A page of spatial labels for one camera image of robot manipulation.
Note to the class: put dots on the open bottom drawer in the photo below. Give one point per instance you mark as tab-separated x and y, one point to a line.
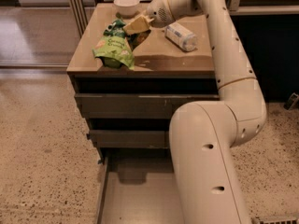
138	187

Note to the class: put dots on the grey drawer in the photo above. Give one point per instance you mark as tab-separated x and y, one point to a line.
129	139
134	106

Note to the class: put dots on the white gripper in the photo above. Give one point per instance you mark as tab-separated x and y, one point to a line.
159	14

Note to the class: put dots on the metal floor vent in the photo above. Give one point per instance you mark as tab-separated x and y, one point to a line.
276	220

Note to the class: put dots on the grey middle drawer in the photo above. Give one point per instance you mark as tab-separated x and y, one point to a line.
129	139

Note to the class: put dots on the grey top drawer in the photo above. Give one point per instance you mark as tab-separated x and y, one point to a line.
134	106

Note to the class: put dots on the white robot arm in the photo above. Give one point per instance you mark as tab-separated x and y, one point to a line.
202	133

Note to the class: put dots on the tan drawer cabinet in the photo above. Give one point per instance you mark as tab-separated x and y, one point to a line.
160	67

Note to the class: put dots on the white ceramic bowl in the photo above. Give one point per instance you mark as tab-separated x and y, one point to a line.
126	8

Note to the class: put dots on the small dark floor object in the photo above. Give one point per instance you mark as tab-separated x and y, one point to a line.
292	101

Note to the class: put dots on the clear plastic water bottle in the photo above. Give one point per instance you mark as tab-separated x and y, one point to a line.
181	36

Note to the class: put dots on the green rice chip bag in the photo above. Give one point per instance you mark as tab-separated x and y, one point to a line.
115	47

